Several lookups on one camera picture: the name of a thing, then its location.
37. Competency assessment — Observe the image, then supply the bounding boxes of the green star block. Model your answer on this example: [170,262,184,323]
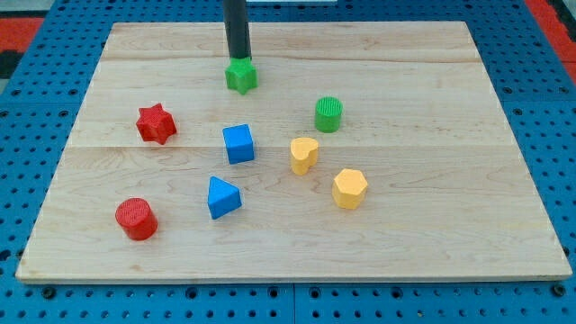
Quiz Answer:
[225,58,258,95]

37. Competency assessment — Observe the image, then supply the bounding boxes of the red star block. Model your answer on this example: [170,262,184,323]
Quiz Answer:
[136,103,177,145]

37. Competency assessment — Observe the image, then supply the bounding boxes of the yellow heart block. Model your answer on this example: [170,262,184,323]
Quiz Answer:
[290,137,320,176]

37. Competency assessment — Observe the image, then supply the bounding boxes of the blue cube block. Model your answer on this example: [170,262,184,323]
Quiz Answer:
[222,124,255,164]

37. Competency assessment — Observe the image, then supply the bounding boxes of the yellow hexagon block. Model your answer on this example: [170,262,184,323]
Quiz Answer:
[331,168,368,210]

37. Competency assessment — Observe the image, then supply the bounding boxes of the green cylinder block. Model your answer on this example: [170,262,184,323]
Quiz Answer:
[314,96,343,133]

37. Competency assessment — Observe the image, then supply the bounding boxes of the blue triangle block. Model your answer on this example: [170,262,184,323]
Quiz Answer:
[207,176,242,220]

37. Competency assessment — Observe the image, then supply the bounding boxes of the wooden board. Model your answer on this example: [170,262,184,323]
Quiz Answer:
[16,22,572,284]

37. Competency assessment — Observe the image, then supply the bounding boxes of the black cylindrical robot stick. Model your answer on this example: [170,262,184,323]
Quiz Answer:
[222,0,251,59]

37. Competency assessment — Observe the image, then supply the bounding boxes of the red cylinder block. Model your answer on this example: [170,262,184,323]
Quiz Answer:
[115,197,158,240]

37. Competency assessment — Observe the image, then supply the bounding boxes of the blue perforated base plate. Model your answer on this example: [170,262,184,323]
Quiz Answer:
[1,0,575,323]

